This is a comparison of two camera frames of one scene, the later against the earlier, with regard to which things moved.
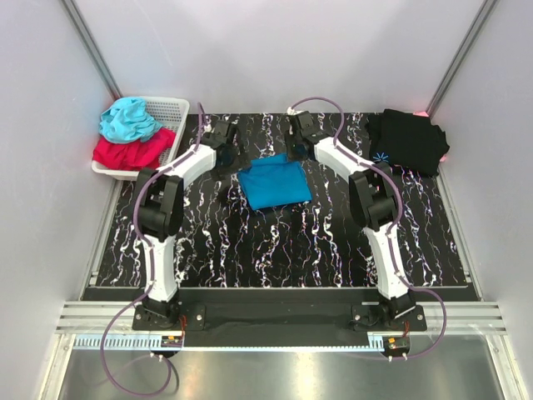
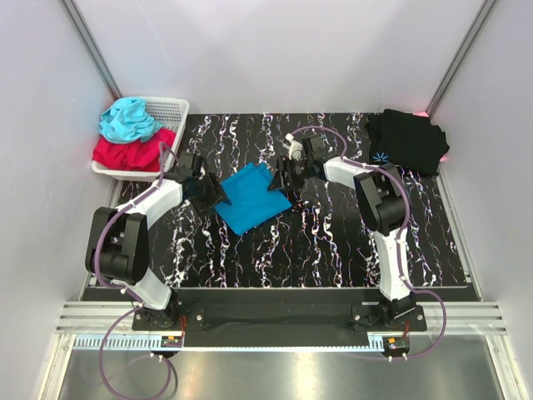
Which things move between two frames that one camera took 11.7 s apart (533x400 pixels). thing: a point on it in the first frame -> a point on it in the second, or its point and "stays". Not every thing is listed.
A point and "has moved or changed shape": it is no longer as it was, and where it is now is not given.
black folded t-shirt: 407,140 stays
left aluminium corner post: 92,47 stays
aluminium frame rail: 465,317 stays
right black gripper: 289,137 -> 290,182
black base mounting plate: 278,318 stays
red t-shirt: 140,155 stays
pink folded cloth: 424,113 stays
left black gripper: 220,171 -> 216,193
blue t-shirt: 275,181 has moved or changed shape
